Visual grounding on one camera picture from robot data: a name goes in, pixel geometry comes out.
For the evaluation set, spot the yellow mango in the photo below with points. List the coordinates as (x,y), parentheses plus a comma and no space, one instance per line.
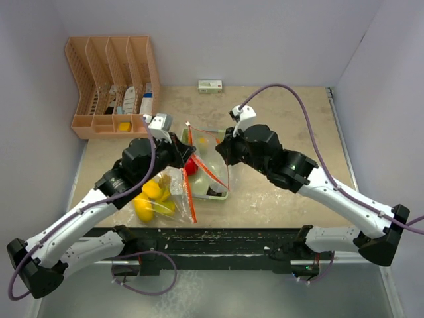
(143,208)

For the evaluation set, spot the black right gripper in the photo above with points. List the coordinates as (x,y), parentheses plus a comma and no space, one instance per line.
(226,146)

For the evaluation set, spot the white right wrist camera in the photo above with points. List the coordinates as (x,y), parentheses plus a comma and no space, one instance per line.
(243,117)

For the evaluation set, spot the dark purple mangosteen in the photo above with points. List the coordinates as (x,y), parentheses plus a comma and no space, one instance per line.
(212,192)

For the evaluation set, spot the clear zip bag orange zipper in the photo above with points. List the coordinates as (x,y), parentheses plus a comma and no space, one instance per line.
(180,194)

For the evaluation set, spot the yellow block in organizer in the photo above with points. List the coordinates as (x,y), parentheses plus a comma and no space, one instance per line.
(124,127)

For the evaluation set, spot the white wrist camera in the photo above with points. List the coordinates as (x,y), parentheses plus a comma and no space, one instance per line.
(159,126)
(243,117)

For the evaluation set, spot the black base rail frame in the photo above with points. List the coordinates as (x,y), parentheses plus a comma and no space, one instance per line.
(281,251)

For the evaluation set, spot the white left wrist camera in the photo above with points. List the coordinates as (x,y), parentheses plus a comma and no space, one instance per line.
(159,126)

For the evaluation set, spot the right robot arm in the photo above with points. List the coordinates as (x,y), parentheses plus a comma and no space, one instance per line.
(375,230)

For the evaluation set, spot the yellow star fruit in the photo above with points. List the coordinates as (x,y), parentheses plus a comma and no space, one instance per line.
(166,208)

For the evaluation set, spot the yellow banana bunch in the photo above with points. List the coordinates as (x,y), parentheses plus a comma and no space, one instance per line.
(158,189)

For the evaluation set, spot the pink desk file organizer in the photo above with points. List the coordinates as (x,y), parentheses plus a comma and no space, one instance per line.
(101,61)

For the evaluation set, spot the white blue items in organizer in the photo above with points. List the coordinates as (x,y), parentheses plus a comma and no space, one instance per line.
(122,100)

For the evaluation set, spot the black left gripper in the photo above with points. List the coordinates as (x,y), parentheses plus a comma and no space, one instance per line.
(180,152)

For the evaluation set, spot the red apple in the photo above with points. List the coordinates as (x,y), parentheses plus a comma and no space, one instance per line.
(191,167)

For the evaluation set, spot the small white green box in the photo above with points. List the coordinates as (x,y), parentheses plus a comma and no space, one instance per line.
(208,86)

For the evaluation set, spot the pale green plastic basket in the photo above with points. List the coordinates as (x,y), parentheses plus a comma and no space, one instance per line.
(205,195)

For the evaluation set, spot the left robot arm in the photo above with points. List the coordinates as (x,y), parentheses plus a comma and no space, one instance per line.
(45,260)

